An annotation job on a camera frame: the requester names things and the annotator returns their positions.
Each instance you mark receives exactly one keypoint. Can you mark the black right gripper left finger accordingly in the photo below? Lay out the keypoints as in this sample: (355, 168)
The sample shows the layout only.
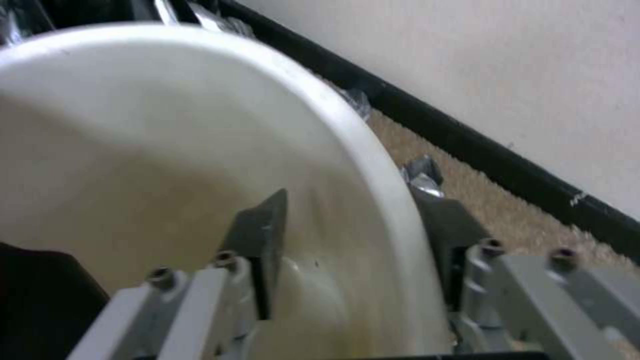
(265, 232)

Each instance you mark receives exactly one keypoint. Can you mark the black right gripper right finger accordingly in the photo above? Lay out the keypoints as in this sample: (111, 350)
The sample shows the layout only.
(452, 225)

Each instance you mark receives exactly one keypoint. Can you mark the white plastic trash bin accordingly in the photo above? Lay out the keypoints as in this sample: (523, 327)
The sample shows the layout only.
(165, 123)

